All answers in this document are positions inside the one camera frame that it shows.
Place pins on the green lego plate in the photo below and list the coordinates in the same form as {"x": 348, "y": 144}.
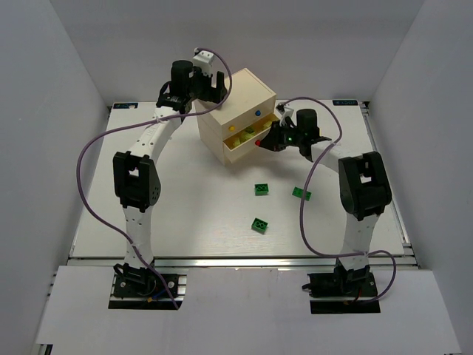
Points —
{"x": 300, "y": 193}

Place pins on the aluminium table rail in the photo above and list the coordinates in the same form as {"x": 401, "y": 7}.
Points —
{"x": 402, "y": 261}

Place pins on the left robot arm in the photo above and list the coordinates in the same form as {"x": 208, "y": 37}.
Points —
{"x": 136, "y": 180}

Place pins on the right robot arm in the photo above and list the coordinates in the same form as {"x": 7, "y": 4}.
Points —
{"x": 364, "y": 193}

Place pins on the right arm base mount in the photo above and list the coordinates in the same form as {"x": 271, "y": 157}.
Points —
{"x": 343, "y": 292}

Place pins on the cream drawer cabinet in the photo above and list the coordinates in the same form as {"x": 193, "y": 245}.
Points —
{"x": 247, "y": 91}

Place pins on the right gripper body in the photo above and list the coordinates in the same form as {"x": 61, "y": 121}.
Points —
{"x": 276, "y": 137}

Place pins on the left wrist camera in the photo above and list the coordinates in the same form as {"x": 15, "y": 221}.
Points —
{"x": 203, "y": 59}

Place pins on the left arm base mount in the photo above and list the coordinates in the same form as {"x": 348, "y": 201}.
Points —
{"x": 141, "y": 289}

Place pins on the green lego brick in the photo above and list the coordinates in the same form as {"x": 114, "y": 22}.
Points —
{"x": 261, "y": 189}
{"x": 259, "y": 225}

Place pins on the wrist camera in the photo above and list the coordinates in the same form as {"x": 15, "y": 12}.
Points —
{"x": 286, "y": 113}
{"x": 203, "y": 59}

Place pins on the green and lime lego stack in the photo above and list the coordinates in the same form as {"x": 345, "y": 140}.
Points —
{"x": 245, "y": 137}

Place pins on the green lego brick front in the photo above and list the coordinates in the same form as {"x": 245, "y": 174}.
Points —
{"x": 259, "y": 225}

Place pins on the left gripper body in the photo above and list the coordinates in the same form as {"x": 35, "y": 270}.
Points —
{"x": 208, "y": 90}

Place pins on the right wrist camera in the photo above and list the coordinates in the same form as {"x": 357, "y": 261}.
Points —
{"x": 286, "y": 113}

